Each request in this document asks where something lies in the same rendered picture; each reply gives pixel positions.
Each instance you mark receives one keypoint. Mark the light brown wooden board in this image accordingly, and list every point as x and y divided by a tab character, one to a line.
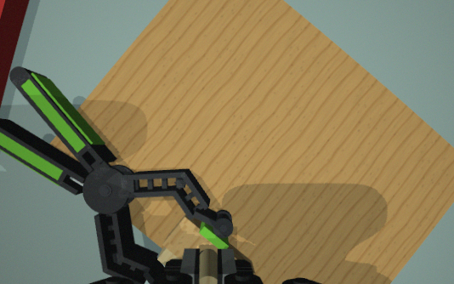
326	173

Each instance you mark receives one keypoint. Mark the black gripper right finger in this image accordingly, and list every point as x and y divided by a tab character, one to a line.
236	271

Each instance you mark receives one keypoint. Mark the beige cylinder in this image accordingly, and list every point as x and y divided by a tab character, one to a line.
208	267

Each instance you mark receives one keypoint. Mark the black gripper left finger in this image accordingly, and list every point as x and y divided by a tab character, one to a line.
176	271

